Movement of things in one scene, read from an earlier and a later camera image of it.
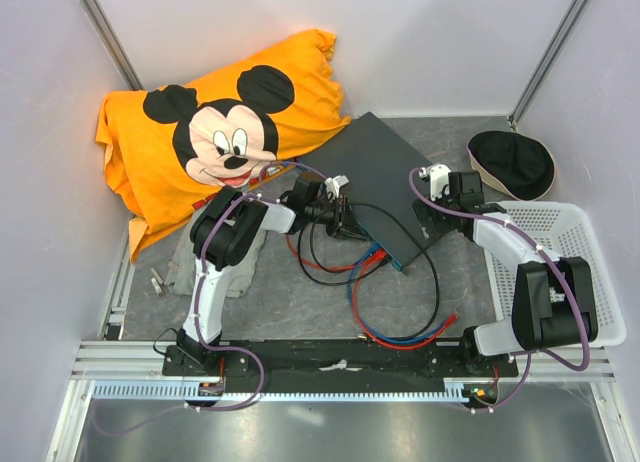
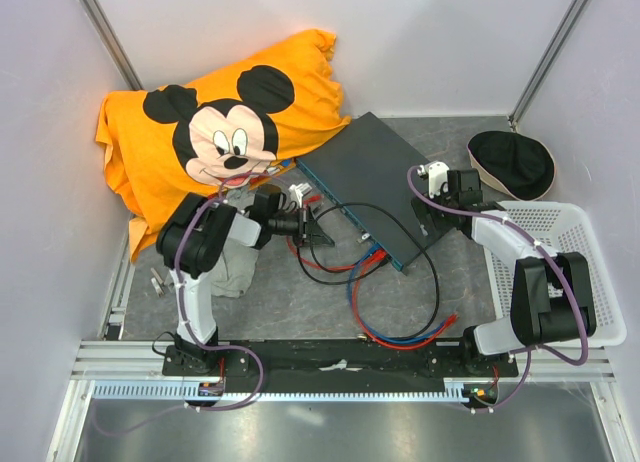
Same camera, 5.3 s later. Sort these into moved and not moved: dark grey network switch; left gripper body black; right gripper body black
Moved: left gripper body black
Not moved: dark grey network switch; right gripper body black
